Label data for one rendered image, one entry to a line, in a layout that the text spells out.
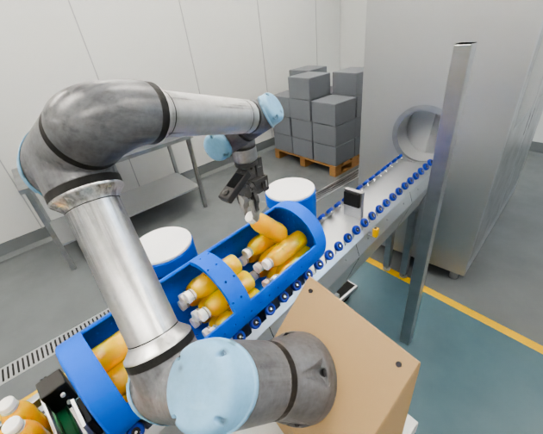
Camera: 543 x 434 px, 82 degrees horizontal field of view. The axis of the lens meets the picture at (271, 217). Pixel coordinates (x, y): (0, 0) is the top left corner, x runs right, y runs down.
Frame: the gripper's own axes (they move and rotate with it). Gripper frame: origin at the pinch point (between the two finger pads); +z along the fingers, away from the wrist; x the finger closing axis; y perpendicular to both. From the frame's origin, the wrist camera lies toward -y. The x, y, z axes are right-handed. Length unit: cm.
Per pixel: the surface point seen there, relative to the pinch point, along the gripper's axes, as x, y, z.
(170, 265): 37, -18, 29
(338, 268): -13, 34, 42
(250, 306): -14.2, -17.1, 18.7
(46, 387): 20, -71, 29
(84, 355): -3, -58, 6
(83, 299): 190, -47, 129
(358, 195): -4, 65, 22
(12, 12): 322, 28, -84
